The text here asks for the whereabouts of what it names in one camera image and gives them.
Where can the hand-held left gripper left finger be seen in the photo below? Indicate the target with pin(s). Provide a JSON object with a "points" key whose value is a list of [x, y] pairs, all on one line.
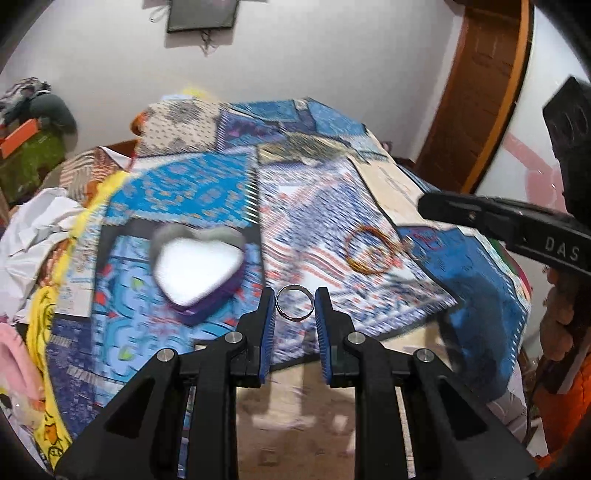
{"points": [[269, 323]]}

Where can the wooden door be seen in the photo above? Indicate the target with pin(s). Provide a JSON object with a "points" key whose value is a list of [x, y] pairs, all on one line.
{"points": [[480, 92]]}

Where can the orange box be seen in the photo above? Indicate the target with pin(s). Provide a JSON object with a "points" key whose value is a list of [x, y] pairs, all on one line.
{"points": [[18, 141]]}

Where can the purple heart-shaped jewelry box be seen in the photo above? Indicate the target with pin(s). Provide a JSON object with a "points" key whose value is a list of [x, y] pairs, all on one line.
{"points": [[198, 270]]}

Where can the dark framed wall picture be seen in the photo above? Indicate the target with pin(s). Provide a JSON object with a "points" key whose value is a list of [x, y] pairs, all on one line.
{"points": [[203, 14]]}

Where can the orange cloth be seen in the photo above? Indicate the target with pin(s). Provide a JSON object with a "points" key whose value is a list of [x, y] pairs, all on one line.
{"points": [[565, 415]]}

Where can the pink cloth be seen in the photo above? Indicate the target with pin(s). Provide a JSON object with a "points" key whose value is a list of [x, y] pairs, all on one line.
{"points": [[18, 364]]}

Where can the dark grey clothes pile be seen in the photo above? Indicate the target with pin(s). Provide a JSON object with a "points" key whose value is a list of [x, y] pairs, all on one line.
{"points": [[39, 104]]}

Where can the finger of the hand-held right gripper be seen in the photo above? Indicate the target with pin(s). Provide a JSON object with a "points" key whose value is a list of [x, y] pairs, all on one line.
{"points": [[489, 217]]}

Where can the gold orange bangle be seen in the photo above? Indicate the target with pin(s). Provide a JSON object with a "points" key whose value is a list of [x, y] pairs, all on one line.
{"points": [[352, 263]]}

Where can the yellow printed cloth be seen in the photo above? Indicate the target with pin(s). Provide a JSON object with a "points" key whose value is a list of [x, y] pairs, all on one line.
{"points": [[44, 369]]}

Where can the white cloth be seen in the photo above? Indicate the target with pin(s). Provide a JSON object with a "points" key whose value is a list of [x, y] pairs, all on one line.
{"points": [[32, 230]]}

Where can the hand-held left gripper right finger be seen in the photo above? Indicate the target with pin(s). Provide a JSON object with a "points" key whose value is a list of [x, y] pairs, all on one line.
{"points": [[322, 323]]}

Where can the green cloth bundle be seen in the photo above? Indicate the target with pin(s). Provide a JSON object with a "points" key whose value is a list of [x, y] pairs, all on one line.
{"points": [[32, 157]]}

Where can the blue patchwork blanket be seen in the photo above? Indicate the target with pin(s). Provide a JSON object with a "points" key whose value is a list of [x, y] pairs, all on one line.
{"points": [[323, 184]]}

